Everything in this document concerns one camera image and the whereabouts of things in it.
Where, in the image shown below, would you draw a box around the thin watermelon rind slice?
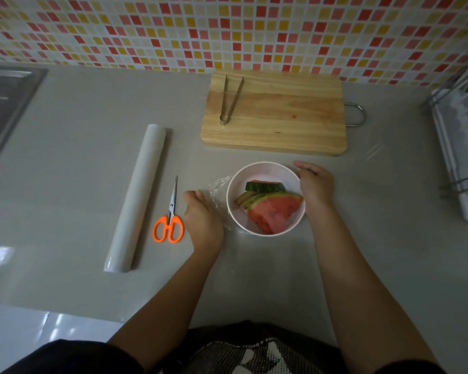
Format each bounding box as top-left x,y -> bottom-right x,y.
234,191 -> 258,209

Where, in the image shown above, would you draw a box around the clear cling film sheet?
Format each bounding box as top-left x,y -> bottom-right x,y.
203,140 -> 387,240

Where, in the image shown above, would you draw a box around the person's right forearm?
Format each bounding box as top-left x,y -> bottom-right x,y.
306,208 -> 442,374

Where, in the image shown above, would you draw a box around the cling film roll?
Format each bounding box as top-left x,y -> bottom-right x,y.
103,124 -> 167,274

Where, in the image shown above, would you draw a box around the person's left forearm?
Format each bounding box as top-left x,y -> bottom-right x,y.
107,245 -> 221,372

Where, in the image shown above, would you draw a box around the white dish rack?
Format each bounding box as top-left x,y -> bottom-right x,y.
420,48 -> 468,227

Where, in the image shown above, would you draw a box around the stainless steel sink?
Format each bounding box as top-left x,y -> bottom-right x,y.
0,64 -> 49,179

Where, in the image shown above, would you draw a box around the person's right hand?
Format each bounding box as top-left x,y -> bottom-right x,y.
294,161 -> 335,219

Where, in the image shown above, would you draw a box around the metal tongs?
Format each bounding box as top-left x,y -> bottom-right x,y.
218,75 -> 245,126

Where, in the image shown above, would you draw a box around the dark green watermelon rind piece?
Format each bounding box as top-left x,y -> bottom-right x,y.
245,181 -> 286,193

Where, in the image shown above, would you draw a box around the white round bowl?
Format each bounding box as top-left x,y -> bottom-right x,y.
226,161 -> 307,237

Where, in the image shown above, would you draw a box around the orange handled scissors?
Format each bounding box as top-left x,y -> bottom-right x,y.
152,175 -> 185,244

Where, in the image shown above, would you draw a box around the black patterned shirt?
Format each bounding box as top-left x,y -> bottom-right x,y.
0,320 -> 449,374

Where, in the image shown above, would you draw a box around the large red watermelon slice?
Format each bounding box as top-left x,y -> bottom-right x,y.
246,192 -> 304,235

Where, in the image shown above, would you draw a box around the wooden cutting board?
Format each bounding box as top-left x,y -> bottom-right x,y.
200,70 -> 367,157

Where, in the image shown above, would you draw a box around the person's left hand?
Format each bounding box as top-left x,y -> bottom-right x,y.
183,190 -> 225,254

